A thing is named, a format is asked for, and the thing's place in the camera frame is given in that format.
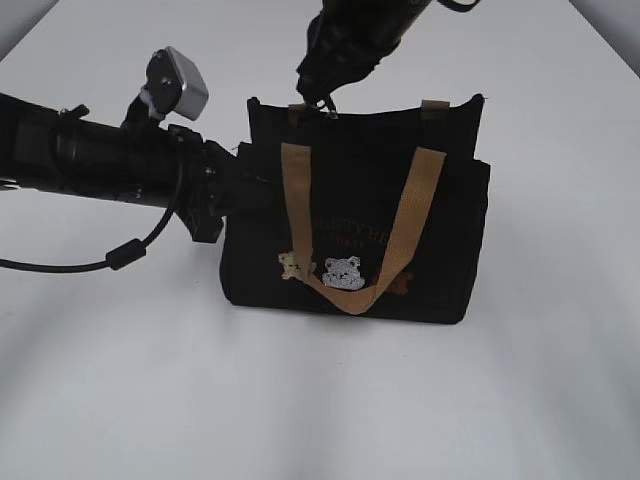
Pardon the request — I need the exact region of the black canvas tote bag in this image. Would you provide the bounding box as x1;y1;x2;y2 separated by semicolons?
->
220;95;490;324

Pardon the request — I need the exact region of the tan rear bag strap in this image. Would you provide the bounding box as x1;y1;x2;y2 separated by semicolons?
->
288;98;452;121

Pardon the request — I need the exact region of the tan front bag strap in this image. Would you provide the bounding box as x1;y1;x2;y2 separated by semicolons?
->
280;142;449;317

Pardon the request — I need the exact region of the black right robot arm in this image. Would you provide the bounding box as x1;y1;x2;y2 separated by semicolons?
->
296;0;430;108

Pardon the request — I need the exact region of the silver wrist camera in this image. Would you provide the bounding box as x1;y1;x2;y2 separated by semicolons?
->
139;46;209;121

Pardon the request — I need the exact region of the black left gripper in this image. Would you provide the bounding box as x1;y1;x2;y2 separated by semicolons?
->
168;124;278;244

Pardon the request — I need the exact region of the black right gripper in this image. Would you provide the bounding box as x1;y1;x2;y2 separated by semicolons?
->
296;4;400;109

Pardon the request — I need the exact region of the black camera cable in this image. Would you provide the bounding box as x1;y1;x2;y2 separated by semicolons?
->
0;164;181;274

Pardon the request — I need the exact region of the tan bag strap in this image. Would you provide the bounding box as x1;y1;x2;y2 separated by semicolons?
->
288;98;452;121
280;142;449;317

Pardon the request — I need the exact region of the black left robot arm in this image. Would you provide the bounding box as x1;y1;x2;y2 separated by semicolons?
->
1;95;275;243

